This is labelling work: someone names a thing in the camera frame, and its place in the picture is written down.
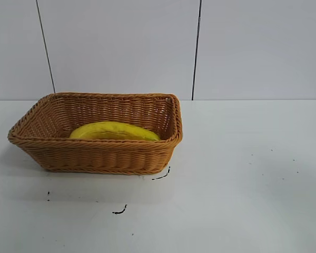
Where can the yellow banana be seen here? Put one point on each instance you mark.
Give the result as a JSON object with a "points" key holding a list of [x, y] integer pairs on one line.
{"points": [[113, 130]]}

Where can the brown woven wicker basket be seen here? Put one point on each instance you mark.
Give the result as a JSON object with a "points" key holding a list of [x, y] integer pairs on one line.
{"points": [[94, 156]]}

